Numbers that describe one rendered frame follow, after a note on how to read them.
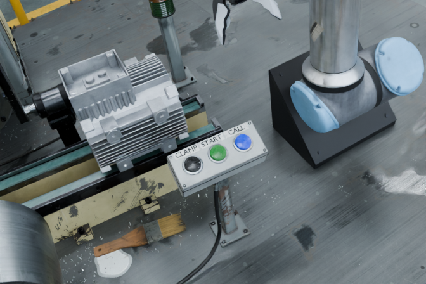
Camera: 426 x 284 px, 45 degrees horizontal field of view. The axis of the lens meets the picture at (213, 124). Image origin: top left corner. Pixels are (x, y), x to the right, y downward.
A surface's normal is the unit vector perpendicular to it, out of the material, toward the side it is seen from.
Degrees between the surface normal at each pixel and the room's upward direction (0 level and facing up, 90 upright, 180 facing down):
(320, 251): 0
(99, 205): 90
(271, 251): 0
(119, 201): 90
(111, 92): 90
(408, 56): 46
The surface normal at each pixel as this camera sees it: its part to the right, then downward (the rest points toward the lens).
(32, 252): 0.69, -0.69
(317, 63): -0.76, 0.51
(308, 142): 0.26, -0.09
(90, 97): 0.42, 0.60
